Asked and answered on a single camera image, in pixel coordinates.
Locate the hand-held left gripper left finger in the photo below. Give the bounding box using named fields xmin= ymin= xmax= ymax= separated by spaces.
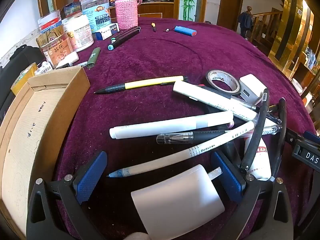
xmin=26 ymin=151 xmax=108 ymax=240

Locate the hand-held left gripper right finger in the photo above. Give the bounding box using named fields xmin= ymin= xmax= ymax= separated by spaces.
xmin=211 ymin=151 xmax=294 ymax=240

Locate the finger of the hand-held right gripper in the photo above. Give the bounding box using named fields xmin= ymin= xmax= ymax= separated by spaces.
xmin=285 ymin=128 xmax=304 ymax=144

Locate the white glue tube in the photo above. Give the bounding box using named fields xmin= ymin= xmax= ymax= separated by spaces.
xmin=244 ymin=135 xmax=272 ymax=180

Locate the white dotted pen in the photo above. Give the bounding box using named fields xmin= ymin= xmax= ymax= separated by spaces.
xmin=107 ymin=121 xmax=255 ymax=178

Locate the black gel pen clear cap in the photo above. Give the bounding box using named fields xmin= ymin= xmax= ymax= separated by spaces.
xmin=156 ymin=129 xmax=232 ymax=145

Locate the white charger with prongs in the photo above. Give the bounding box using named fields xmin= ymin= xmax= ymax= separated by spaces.
xmin=131 ymin=164 xmax=225 ymax=240

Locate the white USB charger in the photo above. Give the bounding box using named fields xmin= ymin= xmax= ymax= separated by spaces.
xmin=239 ymin=74 xmax=268 ymax=105

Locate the shallow cardboard box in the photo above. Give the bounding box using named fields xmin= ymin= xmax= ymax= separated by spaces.
xmin=0 ymin=66 xmax=91 ymax=238

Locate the white marker with print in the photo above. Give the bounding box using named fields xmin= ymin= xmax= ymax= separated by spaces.
xmin=173 ymin=80 xmax=259 ymax=123

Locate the thick plain white marker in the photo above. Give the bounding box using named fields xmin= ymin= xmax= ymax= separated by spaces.
xmin=109 ymin=111 xmax=234 ymax=140

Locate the black tape roll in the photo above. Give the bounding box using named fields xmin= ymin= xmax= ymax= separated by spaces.
xmin=205 ymin=69 xmax=242 ymax=95

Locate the yellow pen black grip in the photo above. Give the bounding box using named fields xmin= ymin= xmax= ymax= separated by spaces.
xmin=94 ymin=75 xmax=188 ymax=95

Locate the wooden stair railing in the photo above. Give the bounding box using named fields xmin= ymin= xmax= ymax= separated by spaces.
xmin=246 ymin=7 xmax=284 ymax=50

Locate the silver pen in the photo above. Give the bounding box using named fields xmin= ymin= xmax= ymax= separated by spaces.
xmin=55 ymin=60 xmax=88 ymax=70

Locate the small white barcode box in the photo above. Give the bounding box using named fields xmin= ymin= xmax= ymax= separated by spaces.
xmin=35 ymin=61 xmax=53 ymax=75

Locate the green lighter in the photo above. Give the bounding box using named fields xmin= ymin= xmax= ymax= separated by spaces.
xmin=86 ymin=47 xmax=101 ymax=68

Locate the white eraser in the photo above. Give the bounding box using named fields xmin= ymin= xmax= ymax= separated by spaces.
xmin=55 ymin=51 xmax=79 ymax=68

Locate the clear jar orange label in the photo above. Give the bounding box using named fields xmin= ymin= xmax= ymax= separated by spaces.
xmin=36 ymin=32 xmax=75 ymax=69

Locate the black marker blue cap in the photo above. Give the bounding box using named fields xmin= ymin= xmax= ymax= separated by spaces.
xmin=107 ymin=29 xmax=141 ymax=51

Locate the black sofa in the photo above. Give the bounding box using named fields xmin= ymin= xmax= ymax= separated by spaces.
xmin=0 ymin=44 xmax=44 ymax=120

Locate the white plastic jar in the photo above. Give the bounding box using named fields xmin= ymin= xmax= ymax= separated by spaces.
xmin=61 ymin=14 xmax=94 ymax=52

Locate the black marker white cap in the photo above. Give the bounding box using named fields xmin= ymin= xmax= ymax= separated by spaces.
xmin=111 ymin=27 xmax=140 ymax=44

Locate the brown wooden door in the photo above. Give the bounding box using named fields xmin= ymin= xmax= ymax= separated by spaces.
xmin=216 ymin=0 xmax=245 ymax=32

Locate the small blue white box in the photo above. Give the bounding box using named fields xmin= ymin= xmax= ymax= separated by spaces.
xmin=96 ymin=22 xmax=120 ymax=41

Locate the black marker green cap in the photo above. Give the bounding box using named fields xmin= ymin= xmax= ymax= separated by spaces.
xmin=115 ymin=26 xmax=139 ymax=37

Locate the clear jar blue label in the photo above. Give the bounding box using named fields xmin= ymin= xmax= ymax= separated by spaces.
xmin=80 ymin=0 xmax=112 ymax=33

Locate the pink knitted bottle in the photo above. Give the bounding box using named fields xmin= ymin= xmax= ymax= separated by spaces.
xmin=114 ymin=0 xmax=142 ymax=30

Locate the blue printed box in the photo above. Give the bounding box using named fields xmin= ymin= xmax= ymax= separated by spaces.
xmin=64 ymin=3 xmax=82 ymax=17

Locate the bamboo painted panel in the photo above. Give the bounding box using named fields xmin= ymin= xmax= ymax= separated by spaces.
xmin=179 ymin=0 xmax=198 ymax=22

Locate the wooden glass cabinet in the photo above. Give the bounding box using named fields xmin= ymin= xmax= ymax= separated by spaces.
xmin=37 ymin=0 xmax=208 ymax=20

